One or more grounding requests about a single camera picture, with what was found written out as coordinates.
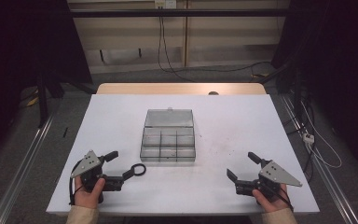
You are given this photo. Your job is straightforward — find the aluminium floor rail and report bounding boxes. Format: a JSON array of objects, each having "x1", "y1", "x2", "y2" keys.
[
  {"x1": 0, "y1": 114, "x2": 56, "y2": 224},
  {"x1": 280, "y1": 94, "x2": 358, "y2": 224}
]

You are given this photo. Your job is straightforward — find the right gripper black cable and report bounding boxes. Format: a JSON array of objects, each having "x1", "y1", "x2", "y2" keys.
[{"x1": 273, "y1": 183, "x2": 295, "y2": 211}]

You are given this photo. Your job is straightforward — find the person's left hand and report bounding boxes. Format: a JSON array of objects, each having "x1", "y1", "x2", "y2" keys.
[{"x1": 74, "y1": 175, "x2": 106, "y2": 210}]

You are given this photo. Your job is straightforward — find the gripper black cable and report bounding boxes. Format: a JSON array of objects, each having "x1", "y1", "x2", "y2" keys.
[
  {"x1": 273, "y1": 183, "x2": 295, "y2": 211},
  {"x1": 68, "y1": 167, "x2": 85, "y2": 206}
]

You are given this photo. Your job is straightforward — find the person's right hand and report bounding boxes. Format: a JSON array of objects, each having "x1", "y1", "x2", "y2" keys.
[{"x1": 251, "y1": 183, "x2": 290, "y2": 214}]

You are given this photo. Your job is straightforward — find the white table board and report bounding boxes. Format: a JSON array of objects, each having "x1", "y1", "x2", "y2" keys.
[{"x1": 46, "y1": 93, "x2": 321, "y2": 217}]

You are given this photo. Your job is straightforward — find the dark curtain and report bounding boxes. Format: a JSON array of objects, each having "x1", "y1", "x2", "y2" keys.
[
  {"x1": 0, "y1": 0, "x2": 93, "y2": 169},
  {"x1": 270, "y1": 0, "x2": 358, "y2": 178}
]

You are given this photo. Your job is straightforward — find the wooden table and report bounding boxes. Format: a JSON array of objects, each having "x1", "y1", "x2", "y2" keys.
[{"x1": 96, "y1": 82, "x2": 268, "y2": 96}]

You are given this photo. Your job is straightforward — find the clear plastic compartment box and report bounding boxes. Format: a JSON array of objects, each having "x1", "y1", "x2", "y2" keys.
[{"x1": 139, "y1": 107, "x2": 197, "y2": 163}]

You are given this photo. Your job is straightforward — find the black hanging cable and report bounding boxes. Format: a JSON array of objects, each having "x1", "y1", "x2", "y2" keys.
[
  {"x1": 159, "y1": 15, "x2": 273, "y2": 75},
  {"x1": 157, "y1": 7, "x2": 198, "y2": 84}
]

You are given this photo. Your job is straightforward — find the white wall socket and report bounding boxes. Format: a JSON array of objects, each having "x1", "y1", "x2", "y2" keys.
[{"x1": 154, "y1": 0, "x2": 178, "y2": 9}]

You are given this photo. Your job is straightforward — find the black metal stand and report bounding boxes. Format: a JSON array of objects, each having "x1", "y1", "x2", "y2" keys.
[
  {"x1": 34, "y1": 69, "x2": 65, "y2": 129},
  {"x1": 259, "y1": 59, "x2": 304, "y2": 116}
]

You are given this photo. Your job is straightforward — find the white cable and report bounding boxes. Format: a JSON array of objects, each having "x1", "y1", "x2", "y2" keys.
[{"x1": 300, "y1": 102, "x2": 343, "y2": 170}]

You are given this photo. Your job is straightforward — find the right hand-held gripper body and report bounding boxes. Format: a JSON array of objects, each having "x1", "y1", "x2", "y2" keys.
[{"x1": 235, "y1": 160, "x2": 303, "y2": 200}]

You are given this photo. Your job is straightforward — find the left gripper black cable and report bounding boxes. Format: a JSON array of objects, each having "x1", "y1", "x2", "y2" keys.
[{"x1": 68, "y1": 167, "x2": 85, "y2": 206}]

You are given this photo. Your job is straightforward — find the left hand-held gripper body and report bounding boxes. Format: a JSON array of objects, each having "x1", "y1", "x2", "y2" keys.
[{"x1": 70, "y1": 149, "x2": 125, "y2": 204}]

